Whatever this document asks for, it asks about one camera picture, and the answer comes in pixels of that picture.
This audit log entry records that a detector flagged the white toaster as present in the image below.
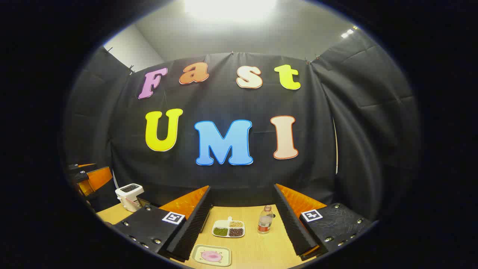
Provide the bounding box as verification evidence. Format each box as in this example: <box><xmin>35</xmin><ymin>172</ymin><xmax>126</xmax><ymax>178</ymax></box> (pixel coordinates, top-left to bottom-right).
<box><xmin>115</xmin><ymin>183</ymin><xmax>145</xmax><ymax>213</ymax></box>

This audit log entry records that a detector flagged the bright ceiling light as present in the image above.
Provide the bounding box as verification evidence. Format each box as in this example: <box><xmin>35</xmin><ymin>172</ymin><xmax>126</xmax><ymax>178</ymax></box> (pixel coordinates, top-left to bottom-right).
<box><xmin>183</xmin><ymin>0</ymin><xmax>279</xmax><ymax>21</ymax></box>

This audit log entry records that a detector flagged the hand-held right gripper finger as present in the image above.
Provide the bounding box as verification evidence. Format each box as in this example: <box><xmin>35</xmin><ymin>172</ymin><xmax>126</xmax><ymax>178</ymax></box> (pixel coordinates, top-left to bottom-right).
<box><xmin>274</xmin><ymin>183</ymin><xmax>374</xmax><ymax>261</ymax></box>

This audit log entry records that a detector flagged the black electric oven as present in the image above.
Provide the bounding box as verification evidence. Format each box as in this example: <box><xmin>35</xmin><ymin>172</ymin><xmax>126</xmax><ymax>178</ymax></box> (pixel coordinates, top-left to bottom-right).
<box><xmin>135</xmin><ymin>191</ymin><xmax>165</xmax><ymax>208</ymax></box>

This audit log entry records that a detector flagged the white divided bean tray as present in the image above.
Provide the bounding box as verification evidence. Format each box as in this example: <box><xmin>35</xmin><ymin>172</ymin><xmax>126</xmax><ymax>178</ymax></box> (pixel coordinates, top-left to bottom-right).
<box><xmin>212</xmin><ymin>217</ymin><xmax>246</xmax><ymax>238</ymax></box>

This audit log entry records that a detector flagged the pink round food slice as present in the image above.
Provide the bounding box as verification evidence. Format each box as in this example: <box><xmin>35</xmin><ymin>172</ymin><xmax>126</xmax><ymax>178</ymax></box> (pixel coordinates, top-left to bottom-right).
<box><xmin>201</xmin><ymin>250</ymin><xmax>223</xmax><ymax>263</ymax></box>

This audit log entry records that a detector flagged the clear red label water bottle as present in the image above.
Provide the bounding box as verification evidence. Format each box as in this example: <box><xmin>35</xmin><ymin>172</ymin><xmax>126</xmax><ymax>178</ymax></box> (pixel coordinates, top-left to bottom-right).
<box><xmin>257</xmin><ymin>205</ymin><xmax>274</xmax><ymax>235</ymax></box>

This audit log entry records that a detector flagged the cream square plate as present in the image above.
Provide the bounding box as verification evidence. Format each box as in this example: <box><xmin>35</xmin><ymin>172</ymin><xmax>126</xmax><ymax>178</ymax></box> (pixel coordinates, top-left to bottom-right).
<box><xmin>191</xmin><ymin>244</ymin><xmax>232</xmax><ymax>267</ymax></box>

